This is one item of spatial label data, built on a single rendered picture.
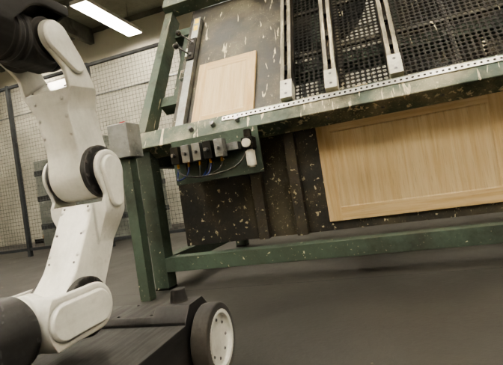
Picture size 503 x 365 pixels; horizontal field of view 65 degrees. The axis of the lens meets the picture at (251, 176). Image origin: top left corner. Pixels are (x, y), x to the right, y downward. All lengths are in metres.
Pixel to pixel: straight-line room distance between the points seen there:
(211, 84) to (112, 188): 1.42
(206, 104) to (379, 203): 1.10
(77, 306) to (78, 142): 0.41
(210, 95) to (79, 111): 1.30
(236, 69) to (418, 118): 1.05
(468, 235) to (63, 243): 1.60
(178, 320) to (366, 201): 1.32
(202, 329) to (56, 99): 0.70
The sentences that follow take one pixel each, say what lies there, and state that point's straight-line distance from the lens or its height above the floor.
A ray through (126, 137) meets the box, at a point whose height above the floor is 0.85.
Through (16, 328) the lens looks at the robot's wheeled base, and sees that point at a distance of 0.93.
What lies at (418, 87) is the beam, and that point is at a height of 0.83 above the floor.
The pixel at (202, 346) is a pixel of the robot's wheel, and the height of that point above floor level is 0.12.
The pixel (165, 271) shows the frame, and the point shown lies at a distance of 2.33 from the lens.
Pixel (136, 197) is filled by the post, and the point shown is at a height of 0.54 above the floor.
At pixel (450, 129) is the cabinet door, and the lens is 2.19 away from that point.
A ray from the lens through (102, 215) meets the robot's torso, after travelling 1.10.
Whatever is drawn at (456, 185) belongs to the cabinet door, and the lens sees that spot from 2.19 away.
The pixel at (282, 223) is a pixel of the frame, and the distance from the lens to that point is 2.27.
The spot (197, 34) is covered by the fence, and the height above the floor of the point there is 1.56.
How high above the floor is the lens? 0.51
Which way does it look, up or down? 1 degrees up
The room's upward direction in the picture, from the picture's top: 9 degrees counter-clockwise
